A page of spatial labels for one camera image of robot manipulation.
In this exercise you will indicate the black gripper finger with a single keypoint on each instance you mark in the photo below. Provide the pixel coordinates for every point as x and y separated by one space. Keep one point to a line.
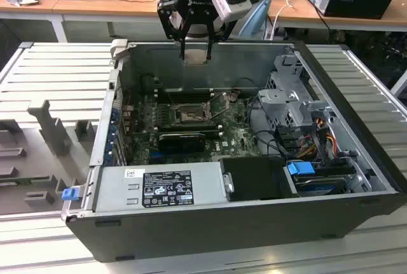
165 16
227 30

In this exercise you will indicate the silver CPU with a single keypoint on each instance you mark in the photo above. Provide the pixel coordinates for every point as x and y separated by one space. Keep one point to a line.
196 56

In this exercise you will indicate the black RAM slot bank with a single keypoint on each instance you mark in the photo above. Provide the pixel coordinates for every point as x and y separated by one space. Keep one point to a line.
190 126
190 96

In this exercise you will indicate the CPU socket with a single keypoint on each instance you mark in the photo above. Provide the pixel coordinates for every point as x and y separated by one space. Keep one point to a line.
189 115

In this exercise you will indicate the blue expansion slot retainers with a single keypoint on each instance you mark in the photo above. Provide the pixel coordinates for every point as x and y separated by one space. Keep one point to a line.
112 134

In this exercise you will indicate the wooden desk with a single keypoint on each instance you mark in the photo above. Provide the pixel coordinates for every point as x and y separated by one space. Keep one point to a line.
302 13
95 4

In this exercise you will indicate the silver metal drive cage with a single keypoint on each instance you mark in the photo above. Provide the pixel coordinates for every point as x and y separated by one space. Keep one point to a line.
286 102

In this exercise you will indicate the green motherboard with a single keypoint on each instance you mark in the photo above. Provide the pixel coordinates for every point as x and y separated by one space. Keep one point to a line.
235 134

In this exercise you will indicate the black graphics card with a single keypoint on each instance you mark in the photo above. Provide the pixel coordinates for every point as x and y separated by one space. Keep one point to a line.
181 142

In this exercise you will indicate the black plastic air shroud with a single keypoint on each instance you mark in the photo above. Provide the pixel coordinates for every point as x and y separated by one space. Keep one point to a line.
254 178

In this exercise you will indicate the blue disk carrier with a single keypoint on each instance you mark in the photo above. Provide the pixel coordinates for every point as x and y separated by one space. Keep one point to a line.
300 169

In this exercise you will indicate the grey power supply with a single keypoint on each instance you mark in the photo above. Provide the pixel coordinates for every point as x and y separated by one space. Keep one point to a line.
111 188

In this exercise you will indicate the hard disk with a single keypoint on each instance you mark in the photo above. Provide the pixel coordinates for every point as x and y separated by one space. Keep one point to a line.
321 186

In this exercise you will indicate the grey parts rack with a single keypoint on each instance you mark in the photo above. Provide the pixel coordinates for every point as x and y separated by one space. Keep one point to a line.
47 166

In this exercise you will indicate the blue case latch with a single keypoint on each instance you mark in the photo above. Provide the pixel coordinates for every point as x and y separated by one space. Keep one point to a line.
70 194

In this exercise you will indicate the black PC case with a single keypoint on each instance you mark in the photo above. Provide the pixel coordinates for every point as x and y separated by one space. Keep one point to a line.
190 236

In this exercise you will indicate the green RAM stick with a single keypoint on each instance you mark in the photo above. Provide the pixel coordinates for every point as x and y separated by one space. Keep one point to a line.
19 181

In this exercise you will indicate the white frame leg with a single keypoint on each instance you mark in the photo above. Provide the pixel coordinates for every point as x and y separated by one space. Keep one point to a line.
400 84

